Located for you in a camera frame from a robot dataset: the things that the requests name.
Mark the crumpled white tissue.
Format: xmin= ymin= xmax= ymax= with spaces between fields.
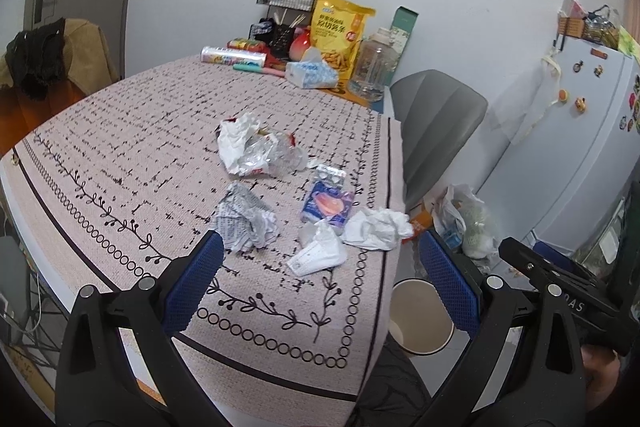
xmin=342 ymin=208 xmax=413 ymax=251

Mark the silver pill blister pack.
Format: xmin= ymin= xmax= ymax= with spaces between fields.
xmin=314 ymin=164 xmax=346 ymax=187

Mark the grey upholstered chair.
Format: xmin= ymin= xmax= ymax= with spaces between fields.
xmin=390 ymin=69 xmax=488 ymax=209

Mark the blue tissue pack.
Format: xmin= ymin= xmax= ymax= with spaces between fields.
xmin=284 ymin=48 xmax=338 ymax=90

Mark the purple snack packet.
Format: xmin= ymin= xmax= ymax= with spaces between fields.
xmin=300 ymin=181 xmax=355 ymax=233

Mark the crumpled white plastic wrapper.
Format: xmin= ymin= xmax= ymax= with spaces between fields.
xmin=216 ymin=113 xmax=308 ymax=178

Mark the white plastic grocery bag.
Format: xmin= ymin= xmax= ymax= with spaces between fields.
xmin=433 ymin=184 xmax=500 ymax=261

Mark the white refrigerator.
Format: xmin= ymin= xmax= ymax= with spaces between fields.
xmin=478 ymin=38 xmax=639 ymax=254

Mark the beige trash bin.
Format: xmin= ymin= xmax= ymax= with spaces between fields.
xmin=388 ymin=279 xmax=456 ymax=357

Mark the white plastic bag roll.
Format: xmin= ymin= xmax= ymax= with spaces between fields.
xmin=201 ymin=46 xmax=267 ymax=67

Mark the clear plastic water jug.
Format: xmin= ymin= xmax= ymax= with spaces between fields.
xmin=348 ymin=27 xmax=399 ymax=103

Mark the right hand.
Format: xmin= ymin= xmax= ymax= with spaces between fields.
xmin=580 ymin=345 xmax=620 ymax=411

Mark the printed newspaper ball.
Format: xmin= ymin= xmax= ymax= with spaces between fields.
xmin=209 ymin=182 xmax=280 ymax=253

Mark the white paper wrapper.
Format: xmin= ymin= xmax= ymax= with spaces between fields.
xmin=286 ymin=219 xmax=347 ymax=277

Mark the green box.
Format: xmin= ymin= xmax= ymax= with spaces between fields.
xmin=390 ymin=6 xmax=419 ymax=70

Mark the pink patterned tablecloth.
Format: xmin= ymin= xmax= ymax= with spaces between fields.
xmin=1 ymin=57 xmax=405 ymax=426

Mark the orange chair with clothes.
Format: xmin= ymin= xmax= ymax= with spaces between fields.
xmin=1 ymin=17 xmax=120 ymax=154

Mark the black wire rack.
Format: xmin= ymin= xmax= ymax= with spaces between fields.
xmin=248 ymin=0 xmax=317 ymax=60

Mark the orange carton box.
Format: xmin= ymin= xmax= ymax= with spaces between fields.
xmin=409 ymin=197 xmax=434 ymax=234

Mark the yellow snack bag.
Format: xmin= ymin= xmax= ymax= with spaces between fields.
xmin=310 ymin=0 xmax=376 ymax=81

